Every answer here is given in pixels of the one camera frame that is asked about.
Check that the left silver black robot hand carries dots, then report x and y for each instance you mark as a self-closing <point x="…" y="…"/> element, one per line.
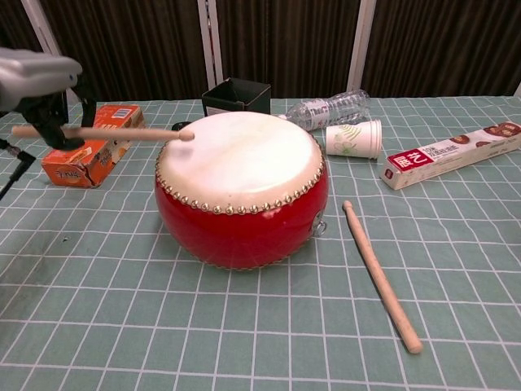
<point x="36" y="77"/>

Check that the light wooden drumstick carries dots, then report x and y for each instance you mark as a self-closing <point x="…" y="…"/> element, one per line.
<point x="134" y="133"/>
<point x="378" y="273"/>

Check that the red drum with white skin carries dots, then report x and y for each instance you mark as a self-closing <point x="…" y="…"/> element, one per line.
<point x="240" y="236"/>

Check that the orange cardboard snack box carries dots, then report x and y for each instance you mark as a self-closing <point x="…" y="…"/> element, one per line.
<point x="73" y="173"/>

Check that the dark brown curtain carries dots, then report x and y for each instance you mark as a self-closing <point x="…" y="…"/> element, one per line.
<point x="134" y="45"/>

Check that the small black object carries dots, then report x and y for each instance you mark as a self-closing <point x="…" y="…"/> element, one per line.
<point x="179" y="125"/>

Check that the dark green open box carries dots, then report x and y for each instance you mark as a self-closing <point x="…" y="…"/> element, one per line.
<point x="252" y="99"/>

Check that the clear plastic water bottle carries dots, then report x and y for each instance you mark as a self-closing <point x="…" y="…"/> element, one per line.
<point x="325" y="109"/>

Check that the white paper cup stack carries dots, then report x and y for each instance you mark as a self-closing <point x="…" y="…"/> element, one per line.
<point x="350" y="139"/>

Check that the green checked tablecloth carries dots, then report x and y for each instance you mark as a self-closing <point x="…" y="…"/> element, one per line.
<point x="260" y="326"/>

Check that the long white red-label box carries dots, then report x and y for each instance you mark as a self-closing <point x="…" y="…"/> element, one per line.
<point x="443" y="156"/>

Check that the white frame post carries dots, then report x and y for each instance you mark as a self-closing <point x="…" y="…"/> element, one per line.
<point x="208" y="40"/>
<point x="361" y="45"/>
<point x="45" y="32"/>

